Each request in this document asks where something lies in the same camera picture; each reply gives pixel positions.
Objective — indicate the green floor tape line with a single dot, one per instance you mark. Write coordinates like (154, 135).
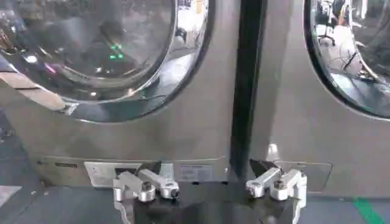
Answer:
(367, 211)

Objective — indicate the white dryer base label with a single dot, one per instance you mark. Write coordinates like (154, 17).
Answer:
(97, 174)

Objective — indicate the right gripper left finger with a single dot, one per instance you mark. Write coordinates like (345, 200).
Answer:
(158, 182)

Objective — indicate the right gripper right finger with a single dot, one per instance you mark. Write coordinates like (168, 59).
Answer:
(268, 179)

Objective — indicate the round glass dryer door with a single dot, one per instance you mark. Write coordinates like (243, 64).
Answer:
(91, 45)
(365, 76)

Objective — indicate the grey front-load dryer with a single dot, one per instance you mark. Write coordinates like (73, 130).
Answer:
(198, 128)
(289, 121)

